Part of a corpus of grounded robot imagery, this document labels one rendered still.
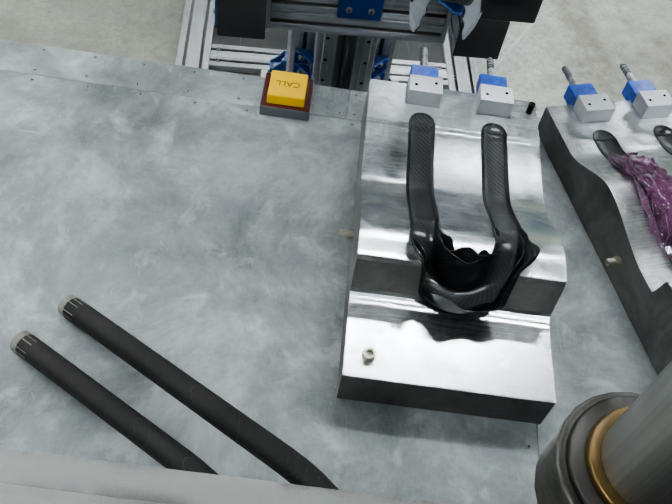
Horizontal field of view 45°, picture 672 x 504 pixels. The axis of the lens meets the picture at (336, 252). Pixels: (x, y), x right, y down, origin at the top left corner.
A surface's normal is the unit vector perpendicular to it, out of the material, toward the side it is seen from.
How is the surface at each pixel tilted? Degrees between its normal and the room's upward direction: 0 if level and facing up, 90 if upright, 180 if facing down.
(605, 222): 90
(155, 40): 0
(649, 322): 90
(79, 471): 0
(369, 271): 84
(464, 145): 2
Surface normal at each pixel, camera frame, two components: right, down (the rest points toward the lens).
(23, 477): 0.11, -0.60
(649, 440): -0.94, 0.21
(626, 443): -0.99, -0.02
